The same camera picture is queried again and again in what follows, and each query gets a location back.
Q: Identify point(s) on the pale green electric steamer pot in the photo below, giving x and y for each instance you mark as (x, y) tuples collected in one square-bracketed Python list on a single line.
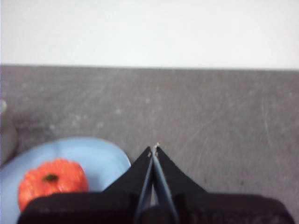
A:
[(5, 140)]

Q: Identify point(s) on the blue round plate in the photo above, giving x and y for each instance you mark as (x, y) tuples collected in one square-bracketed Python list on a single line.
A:
[(93, 154)]

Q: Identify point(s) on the orange pumpkin with green stem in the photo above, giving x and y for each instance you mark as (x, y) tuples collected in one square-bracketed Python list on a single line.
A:
[(46, 186)]

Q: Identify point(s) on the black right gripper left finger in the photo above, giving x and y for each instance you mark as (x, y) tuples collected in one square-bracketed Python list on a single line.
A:
[(93, 207)]

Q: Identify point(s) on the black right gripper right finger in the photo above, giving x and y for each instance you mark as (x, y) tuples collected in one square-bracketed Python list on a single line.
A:
[(210, 207)]

